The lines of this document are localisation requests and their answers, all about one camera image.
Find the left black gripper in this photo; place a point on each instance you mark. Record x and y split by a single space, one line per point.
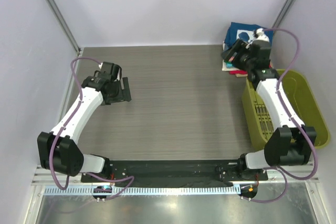
124 92

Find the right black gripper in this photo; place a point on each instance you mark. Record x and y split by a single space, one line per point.
237 47

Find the blue t shirt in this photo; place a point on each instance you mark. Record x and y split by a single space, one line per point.
237 31

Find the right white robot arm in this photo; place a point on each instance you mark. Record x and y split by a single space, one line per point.
291 143

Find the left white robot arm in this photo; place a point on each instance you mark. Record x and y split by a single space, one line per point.
59 147

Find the red folded t shirt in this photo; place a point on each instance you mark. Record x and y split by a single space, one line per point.
241 72

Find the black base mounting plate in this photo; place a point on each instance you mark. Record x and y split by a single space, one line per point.
184 173

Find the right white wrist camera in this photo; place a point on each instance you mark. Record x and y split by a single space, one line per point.
259 34

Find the right aluminium frame post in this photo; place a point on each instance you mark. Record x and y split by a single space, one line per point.
288 1

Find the aluminium frame post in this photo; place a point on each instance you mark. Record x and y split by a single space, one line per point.
63 24
288 1

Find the left aluminium frame post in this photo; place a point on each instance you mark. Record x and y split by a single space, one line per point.
63 24

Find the perforated metal cable rail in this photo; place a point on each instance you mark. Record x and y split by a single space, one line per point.
105 190

